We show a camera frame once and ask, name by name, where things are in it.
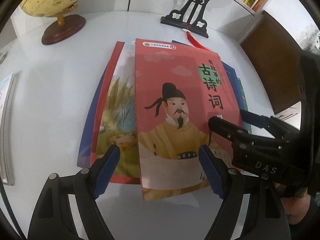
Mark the blue fairy tale book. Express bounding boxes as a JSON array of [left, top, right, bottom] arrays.
[[77, 42, 240, 174]]

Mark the pink poetry book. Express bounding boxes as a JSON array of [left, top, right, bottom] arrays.
[[135, 39, 242, 200]]

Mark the right human hand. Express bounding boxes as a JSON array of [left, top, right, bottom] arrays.
[[281, 187, 314, 225]]

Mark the green insect book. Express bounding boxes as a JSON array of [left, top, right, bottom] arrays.
[[238, 78, 252, 134]]

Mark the red bottom book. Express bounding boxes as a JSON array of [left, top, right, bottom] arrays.
[[89, 41, 141, 185]]

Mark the dark brown wooden cabinet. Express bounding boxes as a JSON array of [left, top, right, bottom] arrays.
[[241, 11, 302, 114]]

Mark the red tassel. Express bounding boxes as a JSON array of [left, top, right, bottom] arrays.
[[182, 28, 207, 50]]

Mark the embroidered round fan on stand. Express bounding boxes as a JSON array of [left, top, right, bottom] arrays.
[[160, 0, 254, 39]]

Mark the rabbit hill book on left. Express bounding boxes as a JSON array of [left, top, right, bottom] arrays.
[[1, 73, 17, 186]]

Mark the white bookshelf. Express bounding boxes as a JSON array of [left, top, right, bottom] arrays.
[[10, 0, 261, 44]]

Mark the antique yellow globe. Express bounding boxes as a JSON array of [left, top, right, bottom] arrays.
[[20, 0, 86, 45]]

